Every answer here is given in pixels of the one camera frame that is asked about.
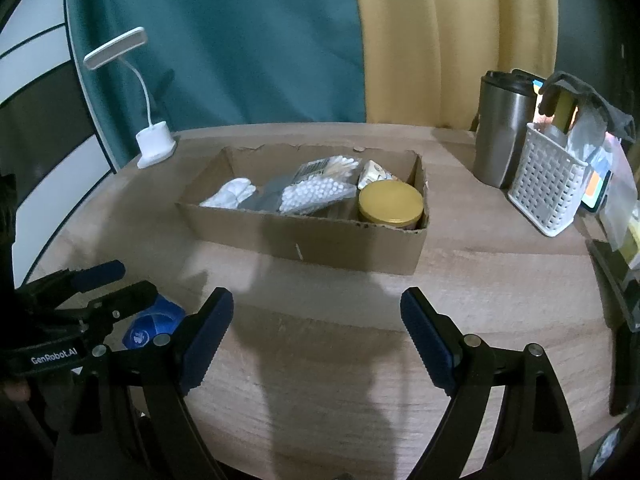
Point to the person's left hand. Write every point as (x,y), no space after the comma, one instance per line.
(14,391)

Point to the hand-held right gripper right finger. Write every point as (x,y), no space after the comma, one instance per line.
(427,345)

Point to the brown jar with yellow lid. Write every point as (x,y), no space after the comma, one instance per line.
(390,202)

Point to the dark grey curtain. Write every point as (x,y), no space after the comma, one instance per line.
(590,20)

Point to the teal curtain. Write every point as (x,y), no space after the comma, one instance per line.
(225,35)

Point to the black device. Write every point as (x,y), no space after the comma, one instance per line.
(617,280)

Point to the small cream carton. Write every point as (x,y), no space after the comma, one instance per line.
(372,172)

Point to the white desk lamp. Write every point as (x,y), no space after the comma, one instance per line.
(155,142)

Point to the clear plastic bag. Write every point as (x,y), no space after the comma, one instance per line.
(587,135)

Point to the bag of cotton swabs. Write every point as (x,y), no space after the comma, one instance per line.
(315,192)

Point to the cardboard box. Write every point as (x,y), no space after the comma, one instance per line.
(325,245)

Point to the white perforated plastic basket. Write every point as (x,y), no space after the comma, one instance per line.
(545,185)

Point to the white glove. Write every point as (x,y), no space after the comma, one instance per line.
(230,194)

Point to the stainless steel tumbler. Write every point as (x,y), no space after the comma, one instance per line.
(497,135)

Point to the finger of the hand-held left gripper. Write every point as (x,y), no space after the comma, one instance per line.
(100,273)
(127,299)

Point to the yellow bottle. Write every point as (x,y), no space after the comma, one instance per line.
(565,112)

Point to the blue packet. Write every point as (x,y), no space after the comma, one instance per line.
(150,327)

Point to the yellow curtain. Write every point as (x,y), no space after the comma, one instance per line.
(450,35)

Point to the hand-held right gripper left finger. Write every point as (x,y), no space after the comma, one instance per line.
(205,350)

